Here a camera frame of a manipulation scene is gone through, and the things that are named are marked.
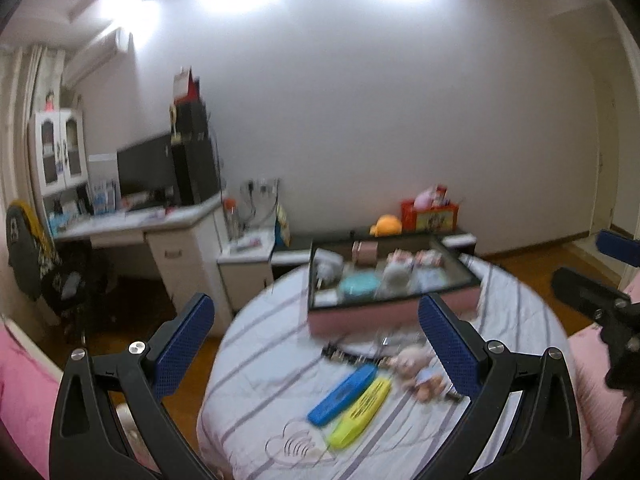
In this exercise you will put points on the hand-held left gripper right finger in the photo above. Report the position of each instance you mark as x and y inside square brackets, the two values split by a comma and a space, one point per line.
[450, 347]

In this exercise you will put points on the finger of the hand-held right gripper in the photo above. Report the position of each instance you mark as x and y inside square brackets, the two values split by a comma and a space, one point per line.
[590, 292]
[620, 246]

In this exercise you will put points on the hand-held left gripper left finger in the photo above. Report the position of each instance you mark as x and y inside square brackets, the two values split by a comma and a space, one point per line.
[185, 345]

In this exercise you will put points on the blond doll figurine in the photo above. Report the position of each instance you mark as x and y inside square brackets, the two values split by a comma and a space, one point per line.
[430, 385]

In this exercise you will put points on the small pink white figurine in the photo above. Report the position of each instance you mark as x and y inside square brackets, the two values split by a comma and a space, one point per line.
[429, 259]
[400, 258]

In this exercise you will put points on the pink storage box black rim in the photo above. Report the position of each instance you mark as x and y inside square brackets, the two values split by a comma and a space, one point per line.
[360, 317]

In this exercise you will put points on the yellow plastic case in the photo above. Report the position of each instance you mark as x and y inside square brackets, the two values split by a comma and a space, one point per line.
[362, 412]

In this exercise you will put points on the teal round compact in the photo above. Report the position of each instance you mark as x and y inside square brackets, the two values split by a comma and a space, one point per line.
[357, 285]

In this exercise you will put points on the blue plastic case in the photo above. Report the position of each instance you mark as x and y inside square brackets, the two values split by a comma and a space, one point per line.
[342, 394]

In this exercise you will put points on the round white plug adapter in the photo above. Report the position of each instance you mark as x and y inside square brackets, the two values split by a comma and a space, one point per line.
[327, 270]

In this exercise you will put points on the clear plastic bag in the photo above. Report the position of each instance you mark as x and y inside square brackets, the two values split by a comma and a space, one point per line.
[395, 340]

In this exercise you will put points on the clear plastic packet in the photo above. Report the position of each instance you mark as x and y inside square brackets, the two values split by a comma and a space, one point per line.
[435, 280]

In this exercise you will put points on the pink quilt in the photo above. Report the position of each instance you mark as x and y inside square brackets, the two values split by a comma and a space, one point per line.
[590, 410]

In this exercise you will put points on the small white side cabinet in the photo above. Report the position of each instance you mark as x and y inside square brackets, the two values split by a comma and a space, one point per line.
[245, 265]

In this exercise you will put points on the white corner desk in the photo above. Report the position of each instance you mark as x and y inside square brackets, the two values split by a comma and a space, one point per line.
[175, 240]

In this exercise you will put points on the white door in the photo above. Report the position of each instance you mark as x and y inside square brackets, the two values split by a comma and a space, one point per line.
[612, 135]

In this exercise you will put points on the rose gold metal cylinder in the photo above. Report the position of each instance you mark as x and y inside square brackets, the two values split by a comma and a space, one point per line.
[365, 252]

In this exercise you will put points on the red plastic crate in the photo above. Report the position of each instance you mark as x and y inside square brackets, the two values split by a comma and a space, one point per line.
[432, 219]

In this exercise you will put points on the white green flat packet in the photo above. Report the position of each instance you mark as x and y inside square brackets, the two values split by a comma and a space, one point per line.
[327, 299]

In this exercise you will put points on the clear bottle orange cap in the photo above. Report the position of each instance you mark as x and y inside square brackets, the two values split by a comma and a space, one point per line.
[231, 220]

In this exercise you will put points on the orange octopus plush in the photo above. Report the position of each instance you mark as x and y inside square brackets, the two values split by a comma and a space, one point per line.
[386, 226]

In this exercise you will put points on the pink plush toy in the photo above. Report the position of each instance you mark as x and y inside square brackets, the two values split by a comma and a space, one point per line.
[425, 197]

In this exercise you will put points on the yellow snack bag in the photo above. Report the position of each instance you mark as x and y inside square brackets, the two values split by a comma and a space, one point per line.
[283, 225]

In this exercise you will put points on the row of books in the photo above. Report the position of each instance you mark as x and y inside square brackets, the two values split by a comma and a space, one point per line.
[95, 197]

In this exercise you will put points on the black computer tower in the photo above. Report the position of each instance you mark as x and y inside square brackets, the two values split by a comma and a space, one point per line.
[197, 172]

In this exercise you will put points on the chair with dark clothing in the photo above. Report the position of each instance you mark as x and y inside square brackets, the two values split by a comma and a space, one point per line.
[35, 250]

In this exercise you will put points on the black computer monitor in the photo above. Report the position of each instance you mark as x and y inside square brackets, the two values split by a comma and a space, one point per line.
[145, 165]

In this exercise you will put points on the black speaker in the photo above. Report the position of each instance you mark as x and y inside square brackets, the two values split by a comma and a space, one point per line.
[191, 122]

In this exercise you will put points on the white glass-door cabinet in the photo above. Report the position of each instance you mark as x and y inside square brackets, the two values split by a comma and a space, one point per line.
[57, 150]

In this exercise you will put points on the red white desk calendar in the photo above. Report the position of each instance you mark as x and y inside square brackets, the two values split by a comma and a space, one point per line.
[186, 85]

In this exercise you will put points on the pink doll ornament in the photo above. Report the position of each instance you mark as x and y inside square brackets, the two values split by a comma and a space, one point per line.
[50, 101]

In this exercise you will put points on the beige curtain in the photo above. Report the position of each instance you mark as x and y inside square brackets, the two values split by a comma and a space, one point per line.
[25, 110]

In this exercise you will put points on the white air conditioner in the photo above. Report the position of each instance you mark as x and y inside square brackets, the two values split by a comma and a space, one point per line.
[97, 57]

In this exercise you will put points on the white wall outlet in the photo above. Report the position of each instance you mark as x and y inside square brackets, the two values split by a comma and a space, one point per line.
[260, 186]

